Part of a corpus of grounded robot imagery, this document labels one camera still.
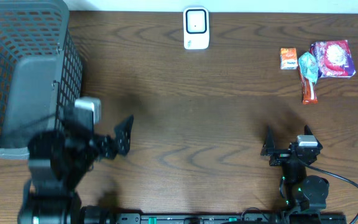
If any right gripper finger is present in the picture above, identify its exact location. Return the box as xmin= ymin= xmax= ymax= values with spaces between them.
xmin=262 ymin=126 xmax=275 ymax=149
xmin=304 ymin=125 xmax=319 ymax=144

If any orange red bar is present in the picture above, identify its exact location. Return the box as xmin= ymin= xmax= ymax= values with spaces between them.
xmin=298 ymin=68 xmax=318 ymax=105

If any mint green packet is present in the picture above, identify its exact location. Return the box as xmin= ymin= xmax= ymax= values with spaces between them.
xmin=298 ymin=52 xmax=319 ymax=84

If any red purple snack pack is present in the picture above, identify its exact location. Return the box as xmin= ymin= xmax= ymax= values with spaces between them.
xmin=310 ymin=40 xmax=356 ymax=78

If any small orange tissue pack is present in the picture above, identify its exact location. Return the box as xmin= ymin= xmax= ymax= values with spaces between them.
xmin=280 ymin=48 xmax=298 ymax=70

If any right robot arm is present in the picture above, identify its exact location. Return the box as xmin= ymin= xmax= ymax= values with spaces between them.
xmin=260 ymin=126 xmax=329 ymax=223

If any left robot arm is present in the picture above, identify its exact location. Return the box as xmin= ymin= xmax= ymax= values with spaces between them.
xmin=17 ymin=106 xmax=134 ymax=224

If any white barcode scanner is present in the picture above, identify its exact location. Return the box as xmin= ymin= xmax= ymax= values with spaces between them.
xmin=183 ymin=7 xmax=210 ymax=50

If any grey plastic mesh basket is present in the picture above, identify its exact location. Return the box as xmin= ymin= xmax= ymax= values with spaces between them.
xmin=0 ymin=0 xmax=83 ymax=159

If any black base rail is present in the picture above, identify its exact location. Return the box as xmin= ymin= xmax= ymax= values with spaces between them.
xmin=78 ymin=206 xmax=347 ymax=224

